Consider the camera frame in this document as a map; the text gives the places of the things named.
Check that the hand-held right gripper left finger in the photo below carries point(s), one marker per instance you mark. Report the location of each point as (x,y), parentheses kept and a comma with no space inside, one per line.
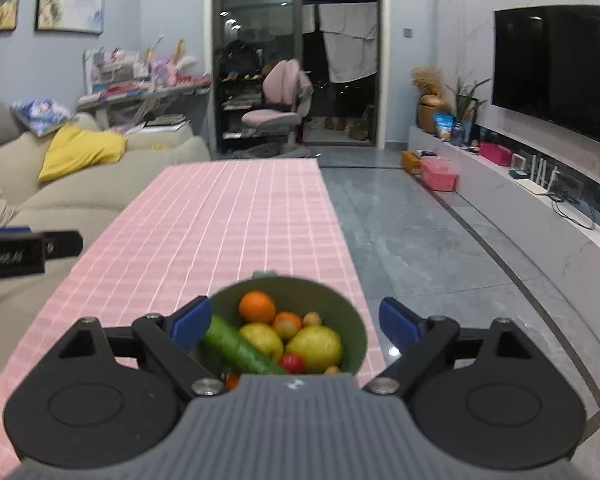
(192,325)

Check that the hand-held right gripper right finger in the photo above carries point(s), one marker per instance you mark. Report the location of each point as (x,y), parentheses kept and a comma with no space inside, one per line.
(400,325)

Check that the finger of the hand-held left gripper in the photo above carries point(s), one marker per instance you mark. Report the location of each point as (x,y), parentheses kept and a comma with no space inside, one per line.
(5,230)
(62,244)

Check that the green cucumber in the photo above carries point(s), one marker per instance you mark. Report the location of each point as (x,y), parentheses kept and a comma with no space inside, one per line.
(240,349)

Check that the green colander bowl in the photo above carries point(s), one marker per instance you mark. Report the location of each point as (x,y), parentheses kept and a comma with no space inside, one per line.
(340,310)

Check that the yellow-green pear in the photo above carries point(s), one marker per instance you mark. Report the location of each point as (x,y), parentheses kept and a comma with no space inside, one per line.
(314,347)
(262,337)

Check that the brown longan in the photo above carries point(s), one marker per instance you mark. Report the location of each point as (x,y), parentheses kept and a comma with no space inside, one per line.
(332,370)
(312,318)

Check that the small red tomato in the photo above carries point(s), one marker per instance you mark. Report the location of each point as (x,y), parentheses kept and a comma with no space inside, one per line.
(292,362)

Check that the beige sofa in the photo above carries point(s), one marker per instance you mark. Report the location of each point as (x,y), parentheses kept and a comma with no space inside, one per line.
(105,190)

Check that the yellow cushion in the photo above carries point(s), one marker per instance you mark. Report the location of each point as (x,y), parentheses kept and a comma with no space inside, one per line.
(80,152)

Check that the pink checked tablecloth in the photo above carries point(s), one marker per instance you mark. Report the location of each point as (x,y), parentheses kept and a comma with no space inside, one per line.
(220,220)

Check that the printed blue cushion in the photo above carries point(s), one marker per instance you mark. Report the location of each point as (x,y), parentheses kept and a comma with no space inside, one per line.
(42,116)

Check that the pink box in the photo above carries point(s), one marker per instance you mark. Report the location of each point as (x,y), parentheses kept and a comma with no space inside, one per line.
(439,175)

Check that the white marble television cabinet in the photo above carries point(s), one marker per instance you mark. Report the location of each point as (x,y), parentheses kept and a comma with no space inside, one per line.
(530,230)

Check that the orange box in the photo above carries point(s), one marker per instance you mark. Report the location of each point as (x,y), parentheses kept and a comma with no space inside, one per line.
(411,163)

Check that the cluttered white desk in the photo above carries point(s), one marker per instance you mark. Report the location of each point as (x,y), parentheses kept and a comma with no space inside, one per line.
(140,92)

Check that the red box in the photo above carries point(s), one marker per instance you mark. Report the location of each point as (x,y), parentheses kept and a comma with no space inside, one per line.
(495,154)

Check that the white router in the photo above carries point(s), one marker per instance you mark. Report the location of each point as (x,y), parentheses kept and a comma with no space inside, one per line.
(540,185)

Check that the glass jar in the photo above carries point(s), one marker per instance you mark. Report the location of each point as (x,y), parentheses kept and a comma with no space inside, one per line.
(458,134)

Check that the blue snack bag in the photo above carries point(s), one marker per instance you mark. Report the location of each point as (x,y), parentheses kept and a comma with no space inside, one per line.
(443,127)

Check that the gold vase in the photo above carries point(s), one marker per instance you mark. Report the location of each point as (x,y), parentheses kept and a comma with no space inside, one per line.
(432,112)

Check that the black shelf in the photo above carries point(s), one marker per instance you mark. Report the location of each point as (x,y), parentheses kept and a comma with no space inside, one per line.
(235,90)

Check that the green potted plant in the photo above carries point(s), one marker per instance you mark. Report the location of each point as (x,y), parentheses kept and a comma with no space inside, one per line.
(467,100)

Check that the pink desk chair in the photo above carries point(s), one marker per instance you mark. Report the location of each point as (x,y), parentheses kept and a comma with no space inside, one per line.
(280,95)

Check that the dried flower bunch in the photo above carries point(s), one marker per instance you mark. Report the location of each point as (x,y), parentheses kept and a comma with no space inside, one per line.
(426,80)

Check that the black television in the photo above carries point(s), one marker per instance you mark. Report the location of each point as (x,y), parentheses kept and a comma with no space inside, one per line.
(560,70)

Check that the black glass sliding door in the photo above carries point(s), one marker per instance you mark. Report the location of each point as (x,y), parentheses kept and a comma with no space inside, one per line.
(260,10)

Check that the small white hanging towel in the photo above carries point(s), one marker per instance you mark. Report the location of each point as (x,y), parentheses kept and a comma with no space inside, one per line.
(308,19)

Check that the small white frame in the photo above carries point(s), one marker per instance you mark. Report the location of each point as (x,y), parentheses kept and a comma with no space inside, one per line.
(519,161)

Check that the grey wall switch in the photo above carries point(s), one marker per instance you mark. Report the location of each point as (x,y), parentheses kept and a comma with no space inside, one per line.
(407,32)

